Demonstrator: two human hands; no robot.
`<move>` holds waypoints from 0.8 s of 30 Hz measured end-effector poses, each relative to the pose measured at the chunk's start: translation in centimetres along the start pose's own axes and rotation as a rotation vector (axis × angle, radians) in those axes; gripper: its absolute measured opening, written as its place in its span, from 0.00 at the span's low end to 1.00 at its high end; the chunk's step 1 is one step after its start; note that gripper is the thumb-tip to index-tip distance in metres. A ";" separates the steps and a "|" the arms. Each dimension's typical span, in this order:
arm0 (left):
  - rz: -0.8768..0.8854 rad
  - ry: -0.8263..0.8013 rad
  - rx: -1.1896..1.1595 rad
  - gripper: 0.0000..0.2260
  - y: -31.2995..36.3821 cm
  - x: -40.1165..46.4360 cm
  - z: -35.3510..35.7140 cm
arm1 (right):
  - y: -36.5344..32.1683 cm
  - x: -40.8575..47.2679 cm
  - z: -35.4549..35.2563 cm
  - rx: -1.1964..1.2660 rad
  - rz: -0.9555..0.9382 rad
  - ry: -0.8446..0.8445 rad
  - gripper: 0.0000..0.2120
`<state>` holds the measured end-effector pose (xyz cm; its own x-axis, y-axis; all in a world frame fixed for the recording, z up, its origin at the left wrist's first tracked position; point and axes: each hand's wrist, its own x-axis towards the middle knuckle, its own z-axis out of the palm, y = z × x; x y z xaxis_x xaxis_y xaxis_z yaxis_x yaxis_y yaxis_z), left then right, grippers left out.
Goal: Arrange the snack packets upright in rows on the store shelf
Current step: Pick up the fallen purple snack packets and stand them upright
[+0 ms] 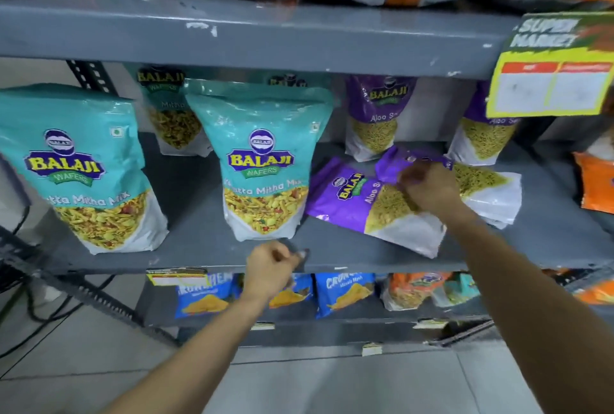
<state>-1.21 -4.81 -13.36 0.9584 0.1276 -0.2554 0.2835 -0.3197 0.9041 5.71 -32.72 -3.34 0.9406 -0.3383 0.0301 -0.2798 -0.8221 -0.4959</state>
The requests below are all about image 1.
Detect person's right hand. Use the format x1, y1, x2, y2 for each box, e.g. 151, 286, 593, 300
397, 161, 470, 223

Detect person's left hand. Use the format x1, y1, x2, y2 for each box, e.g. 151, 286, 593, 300
242, 240, 310, 304

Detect purple snack packet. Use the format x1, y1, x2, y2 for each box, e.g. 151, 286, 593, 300
374, 145, 523, 230
446, 80, 522, 166
305, 157, 447, 259
344, 75, 417, 163

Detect person's right forearm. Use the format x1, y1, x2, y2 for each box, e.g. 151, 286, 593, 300
444, 208, 614, 414

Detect person's left forearm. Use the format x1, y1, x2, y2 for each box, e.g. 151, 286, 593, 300
100, 293, 270, 414

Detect blue chips packet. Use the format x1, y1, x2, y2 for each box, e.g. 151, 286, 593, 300
268, 274, 315, 309
315, 273, 376, 319
175, 274, 237, 319

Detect teal snack mix packet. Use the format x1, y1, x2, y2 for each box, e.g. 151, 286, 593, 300
126, 65, 214, 158
0, 83, 169, 255
249, 71, 333, 89
184, 79, 335, 242

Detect orange snack mix packet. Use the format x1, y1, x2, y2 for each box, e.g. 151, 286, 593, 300
380, 272, 453, 312

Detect yellow shelf price label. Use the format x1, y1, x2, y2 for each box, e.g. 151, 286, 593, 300
146, 268, 210, 288

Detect small teal snack packet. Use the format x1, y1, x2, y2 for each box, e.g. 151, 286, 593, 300
432, 273, 481, 308

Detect yellow green shelf sign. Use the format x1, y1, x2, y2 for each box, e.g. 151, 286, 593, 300
486, 12, 614, 119

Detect grey metal shelf rack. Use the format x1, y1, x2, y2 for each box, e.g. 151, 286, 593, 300
0, 0, 614, 349

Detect black cables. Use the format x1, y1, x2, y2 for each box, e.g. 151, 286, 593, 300
0, 206, 117, 362

